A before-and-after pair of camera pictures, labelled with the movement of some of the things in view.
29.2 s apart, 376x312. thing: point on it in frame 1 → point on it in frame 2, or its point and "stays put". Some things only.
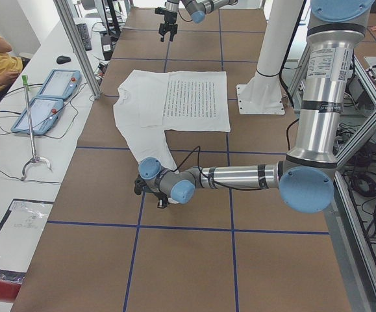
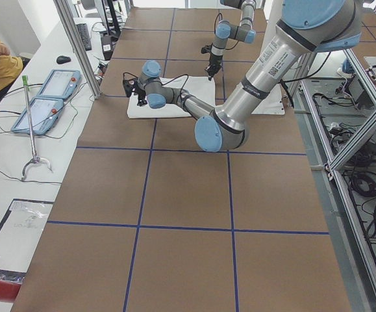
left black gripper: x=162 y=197 → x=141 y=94
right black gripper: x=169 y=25 → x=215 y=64
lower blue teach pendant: x=44 y=112 stays put
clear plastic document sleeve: x=14 y=242 stays put
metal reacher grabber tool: x=36 y=159 stays put
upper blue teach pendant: x=60 y=83 stays put
